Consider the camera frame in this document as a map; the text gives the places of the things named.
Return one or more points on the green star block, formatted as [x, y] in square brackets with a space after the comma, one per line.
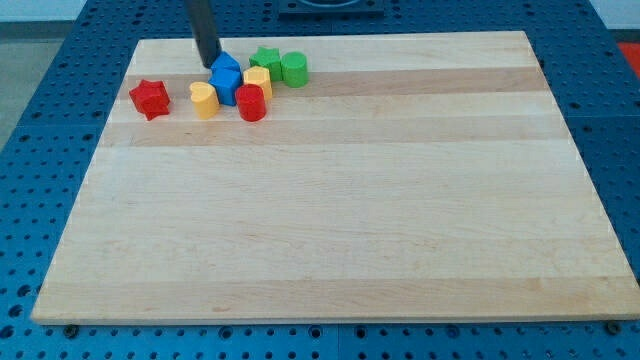
[270, 59]

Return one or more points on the yellow heart block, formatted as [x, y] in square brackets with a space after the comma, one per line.
[204, 99]

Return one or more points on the red star block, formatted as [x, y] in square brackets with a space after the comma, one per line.
[151, 99]

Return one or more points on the light wooden board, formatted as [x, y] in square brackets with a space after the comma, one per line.
[415, 178]

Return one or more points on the red cylinder block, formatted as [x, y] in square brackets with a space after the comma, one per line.
[250, 102]

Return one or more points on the green cylinder block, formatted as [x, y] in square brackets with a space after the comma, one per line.
[294, 69]

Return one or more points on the yellow pentagon block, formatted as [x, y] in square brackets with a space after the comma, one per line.
[259, 76]

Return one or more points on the blue cube block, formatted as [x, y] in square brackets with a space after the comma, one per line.
[226, 82]

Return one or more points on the blue triangular block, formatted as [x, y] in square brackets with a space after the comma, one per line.
[225, 61]

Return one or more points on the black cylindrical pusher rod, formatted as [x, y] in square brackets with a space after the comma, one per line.
[201, 17]

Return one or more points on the red object at edge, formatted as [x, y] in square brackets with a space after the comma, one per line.
[631, 52]

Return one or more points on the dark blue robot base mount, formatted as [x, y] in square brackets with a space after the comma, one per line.
[289, 8]

